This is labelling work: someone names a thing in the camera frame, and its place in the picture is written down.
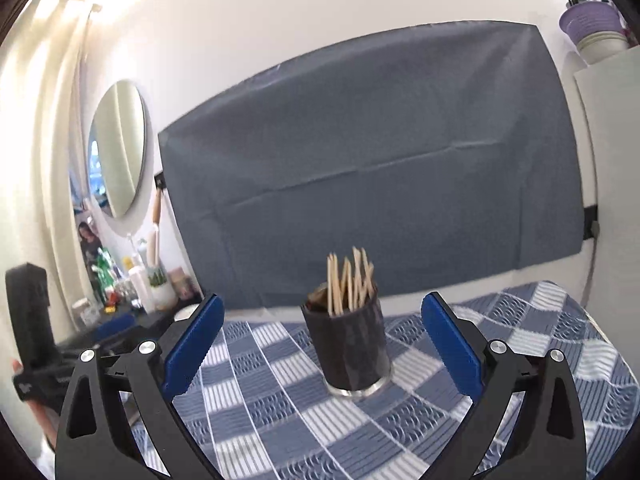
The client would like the black metal utensil cup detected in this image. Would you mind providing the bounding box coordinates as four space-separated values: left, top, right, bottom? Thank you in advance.
300 284 392 399

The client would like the wooden chopstick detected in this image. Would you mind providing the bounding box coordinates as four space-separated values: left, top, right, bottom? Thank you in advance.
326 254 343 316
352 247 363 310
340 257 352 313

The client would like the left hand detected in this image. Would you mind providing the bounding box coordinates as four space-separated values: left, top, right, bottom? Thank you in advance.
10 358 61 451

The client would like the black side shelf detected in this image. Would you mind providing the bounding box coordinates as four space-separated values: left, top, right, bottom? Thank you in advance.
56 307 179 353

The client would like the white bottle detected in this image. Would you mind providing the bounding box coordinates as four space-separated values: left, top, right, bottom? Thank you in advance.
128 266 156 313

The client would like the small potted plant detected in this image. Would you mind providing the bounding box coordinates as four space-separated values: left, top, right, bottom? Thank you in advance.
149 268 178 310

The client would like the beige mug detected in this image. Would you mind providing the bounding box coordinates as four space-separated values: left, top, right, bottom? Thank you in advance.
174 304 198 322

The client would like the blue patterned tablecloth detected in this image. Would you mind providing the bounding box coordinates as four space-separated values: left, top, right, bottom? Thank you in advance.
172 282 639 479

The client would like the copper lidded jar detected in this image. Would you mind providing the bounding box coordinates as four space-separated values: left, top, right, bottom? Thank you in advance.
168 268 200 301

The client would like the wooden rolling pin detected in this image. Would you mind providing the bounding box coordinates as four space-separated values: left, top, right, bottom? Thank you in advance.
146 188 163 269

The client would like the white cabinet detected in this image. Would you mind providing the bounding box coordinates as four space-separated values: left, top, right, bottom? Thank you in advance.
576 48 639 372

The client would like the cream bowl stack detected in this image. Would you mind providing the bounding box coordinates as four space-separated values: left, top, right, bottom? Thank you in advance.
577 32 629 65

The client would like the purple bowl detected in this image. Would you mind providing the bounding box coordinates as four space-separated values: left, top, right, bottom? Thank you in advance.
559 1 623 46

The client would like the round wall mirror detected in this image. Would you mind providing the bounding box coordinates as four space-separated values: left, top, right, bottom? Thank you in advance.
87 80 148 219

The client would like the grey wall cloth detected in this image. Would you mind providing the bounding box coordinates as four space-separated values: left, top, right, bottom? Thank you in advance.
158 22 584 309

